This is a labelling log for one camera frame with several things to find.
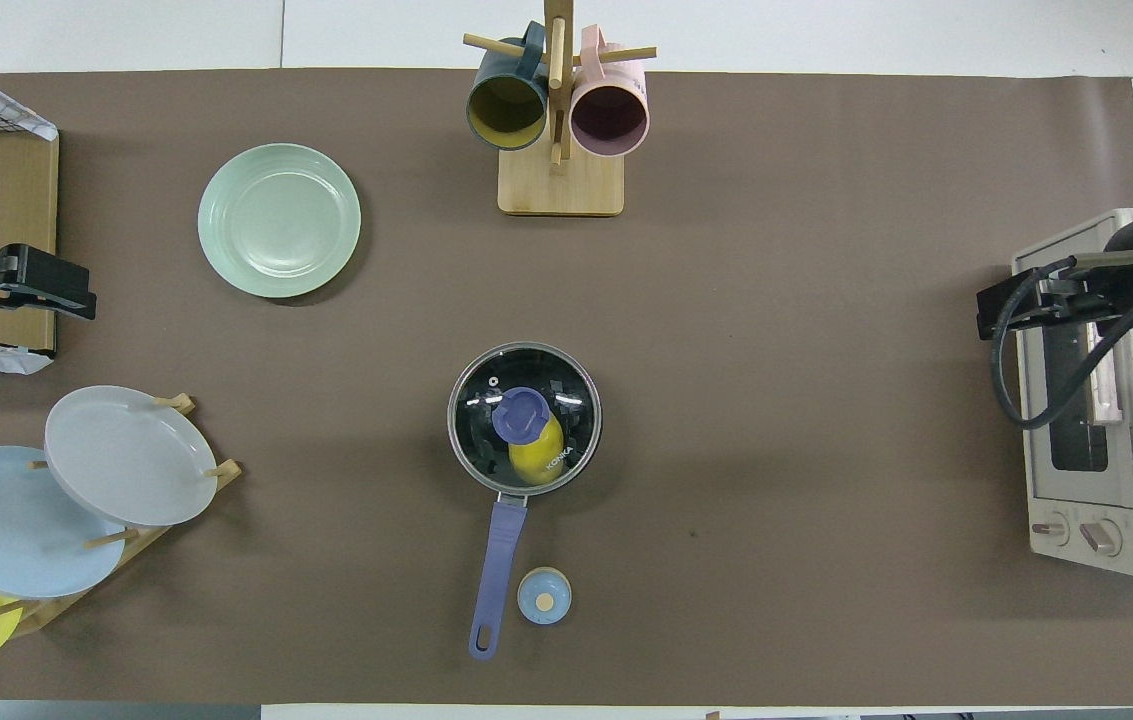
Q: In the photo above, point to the glass lid blue knob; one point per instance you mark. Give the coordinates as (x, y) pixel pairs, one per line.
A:
(524, 415)

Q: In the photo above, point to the yellow potato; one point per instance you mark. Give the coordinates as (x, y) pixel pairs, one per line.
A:
(536, 462)

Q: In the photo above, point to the grey plate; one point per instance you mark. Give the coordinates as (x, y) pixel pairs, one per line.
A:
(126, 455)

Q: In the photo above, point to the pale green plate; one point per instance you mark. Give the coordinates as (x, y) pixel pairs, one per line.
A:
(281, 220)

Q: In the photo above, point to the light blue plate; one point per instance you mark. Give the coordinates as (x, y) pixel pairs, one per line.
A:
(6, 530)

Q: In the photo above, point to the wooden plate rack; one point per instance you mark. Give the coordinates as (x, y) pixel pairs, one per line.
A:
(56, 605)

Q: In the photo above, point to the toaster oven knob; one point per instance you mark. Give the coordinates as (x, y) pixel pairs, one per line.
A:
(1100, 537)
(1050, 529)

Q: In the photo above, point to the brown table mat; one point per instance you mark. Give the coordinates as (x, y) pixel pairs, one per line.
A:
(326, 600)

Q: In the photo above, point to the pink mug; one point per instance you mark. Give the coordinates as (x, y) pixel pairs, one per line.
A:
(609, 115)

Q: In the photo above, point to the wooden mug tree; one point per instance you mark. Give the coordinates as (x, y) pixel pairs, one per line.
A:
(561, 185)

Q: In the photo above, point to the dark blue mug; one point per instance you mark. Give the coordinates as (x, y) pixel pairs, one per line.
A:
(506, 105)

